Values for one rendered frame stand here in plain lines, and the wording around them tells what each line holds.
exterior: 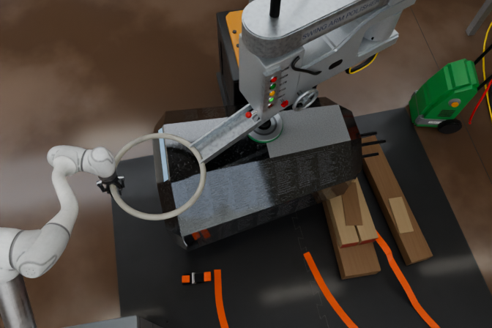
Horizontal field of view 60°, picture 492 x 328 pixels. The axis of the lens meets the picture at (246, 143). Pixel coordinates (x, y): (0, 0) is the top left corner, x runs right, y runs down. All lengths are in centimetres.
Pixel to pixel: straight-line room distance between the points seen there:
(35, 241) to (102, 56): 260
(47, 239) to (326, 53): 137
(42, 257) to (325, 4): 137
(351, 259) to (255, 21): 181
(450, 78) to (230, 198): 183
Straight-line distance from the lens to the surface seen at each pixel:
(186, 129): 243
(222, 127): 228
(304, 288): 301
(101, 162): 195
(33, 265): 157
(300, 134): 242
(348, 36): 205
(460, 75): 335
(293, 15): 173
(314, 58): 200
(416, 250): 314
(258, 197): 241
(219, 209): 240
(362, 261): 299
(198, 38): 395
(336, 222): 291
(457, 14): 461
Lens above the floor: 296
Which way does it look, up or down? 63 degrees down
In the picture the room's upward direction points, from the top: 2 degrees clockwise
